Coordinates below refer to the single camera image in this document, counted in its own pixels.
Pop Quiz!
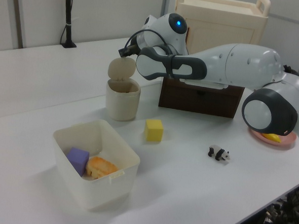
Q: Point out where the beige trash can lid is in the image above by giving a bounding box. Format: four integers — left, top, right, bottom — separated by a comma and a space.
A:
107, 55, 138, 84

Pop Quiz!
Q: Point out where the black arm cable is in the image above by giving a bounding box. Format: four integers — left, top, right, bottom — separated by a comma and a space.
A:
122, 27, 176, 79

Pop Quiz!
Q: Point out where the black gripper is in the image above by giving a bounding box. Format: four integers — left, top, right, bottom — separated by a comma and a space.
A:
117, 42, 141, 60

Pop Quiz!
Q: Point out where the purple foam cube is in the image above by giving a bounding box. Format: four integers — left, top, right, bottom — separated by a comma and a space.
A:
65, 146, 91, 178

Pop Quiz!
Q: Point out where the small panda figurine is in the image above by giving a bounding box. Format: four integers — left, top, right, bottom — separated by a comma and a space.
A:
207, 143, 232, 164

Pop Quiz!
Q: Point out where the cream plastic drawer cabinet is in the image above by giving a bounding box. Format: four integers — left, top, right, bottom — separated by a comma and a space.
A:
171, 0, 271, 60

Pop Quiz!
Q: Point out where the beige desktop trash can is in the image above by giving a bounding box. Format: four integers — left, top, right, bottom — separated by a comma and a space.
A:
103, 76, 142, 123

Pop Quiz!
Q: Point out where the white plastic storage bin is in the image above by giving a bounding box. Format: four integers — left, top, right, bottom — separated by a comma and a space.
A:
48, 116, 143, 214

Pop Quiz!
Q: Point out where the pink plate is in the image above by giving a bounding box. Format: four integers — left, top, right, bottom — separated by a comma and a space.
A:
247, 127, 297, 150

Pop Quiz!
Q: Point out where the yellow toy banana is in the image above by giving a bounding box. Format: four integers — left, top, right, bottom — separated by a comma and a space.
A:
261, 133, 283, 143

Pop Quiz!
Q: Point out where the yellow foam cube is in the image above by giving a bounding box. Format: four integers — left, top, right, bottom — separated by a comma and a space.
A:
143, 119, 165, 143

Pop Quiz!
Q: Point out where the black pole with clamp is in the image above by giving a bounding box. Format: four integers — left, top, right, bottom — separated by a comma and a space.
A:
60, 0, 80, 49

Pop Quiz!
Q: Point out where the toy bread loaf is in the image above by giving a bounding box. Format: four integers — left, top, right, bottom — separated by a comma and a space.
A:
85, 156, 120, 181

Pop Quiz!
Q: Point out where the dark brown wooden box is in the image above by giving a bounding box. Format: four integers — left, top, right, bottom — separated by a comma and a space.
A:
158, 76, 246, 120

